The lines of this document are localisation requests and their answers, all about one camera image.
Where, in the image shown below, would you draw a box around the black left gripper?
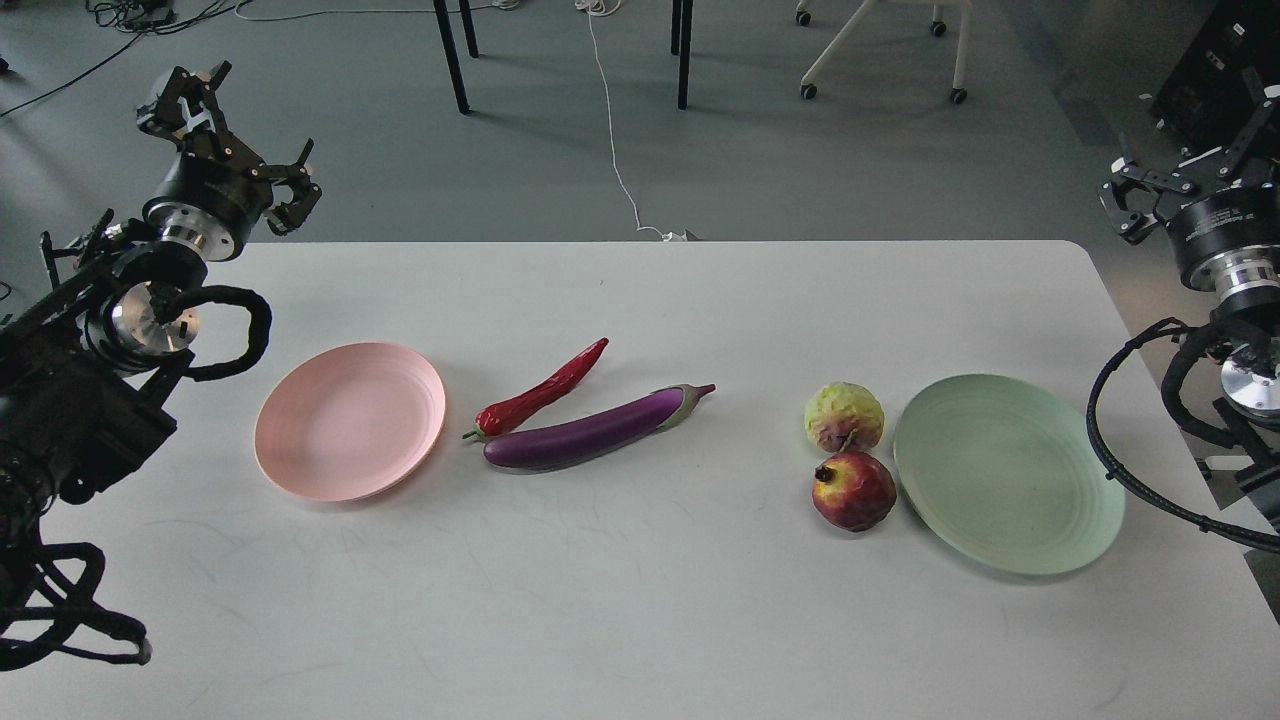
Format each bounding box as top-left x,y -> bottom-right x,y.
136,61 -> 323,263

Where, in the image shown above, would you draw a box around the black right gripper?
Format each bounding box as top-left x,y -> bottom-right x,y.
1100,68 -> 1279,293

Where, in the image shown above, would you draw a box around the red chili pepper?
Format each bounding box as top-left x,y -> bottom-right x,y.
462,337 -> 611,441

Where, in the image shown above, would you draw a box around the purple eggplant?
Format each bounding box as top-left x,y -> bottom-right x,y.
483,384 -> 717,473

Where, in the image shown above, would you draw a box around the red pomegranate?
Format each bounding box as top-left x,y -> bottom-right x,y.
812,451 -> 899,533

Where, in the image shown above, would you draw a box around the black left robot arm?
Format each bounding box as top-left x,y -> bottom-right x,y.
1,61 -> 323,671

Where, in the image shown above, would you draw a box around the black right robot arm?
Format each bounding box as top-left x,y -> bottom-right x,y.
1085,68 -> 1279,553

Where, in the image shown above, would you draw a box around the black equipment case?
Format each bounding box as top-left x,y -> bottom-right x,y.
1151,1 -> 1279,156

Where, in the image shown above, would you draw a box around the black table leg left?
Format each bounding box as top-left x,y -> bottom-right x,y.
431,0 -> 471,117

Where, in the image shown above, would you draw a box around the black table leg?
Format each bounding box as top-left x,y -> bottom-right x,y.
431,0 -> 471,117
458,0 -> 480,58
671,0 -> 694,111

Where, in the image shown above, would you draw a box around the black table leg rear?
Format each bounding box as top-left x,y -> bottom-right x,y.
458,0 -> 480,58

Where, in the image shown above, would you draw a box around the pink plate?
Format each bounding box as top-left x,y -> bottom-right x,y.
253,342 -> 447,502

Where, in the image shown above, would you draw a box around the green plate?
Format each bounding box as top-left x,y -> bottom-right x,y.
892,374 -> 1126,577

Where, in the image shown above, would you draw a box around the white rolling chair base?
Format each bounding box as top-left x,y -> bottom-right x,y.
795,0 -> 974,105

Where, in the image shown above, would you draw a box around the black table leg right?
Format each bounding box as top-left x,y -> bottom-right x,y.
671,0 -> 694,111

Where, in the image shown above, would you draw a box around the black floor cables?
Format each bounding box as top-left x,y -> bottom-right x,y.
0,0 -> 241,119

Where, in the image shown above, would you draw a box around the white floor cable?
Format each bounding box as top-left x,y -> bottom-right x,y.
579,0 -> 691,243

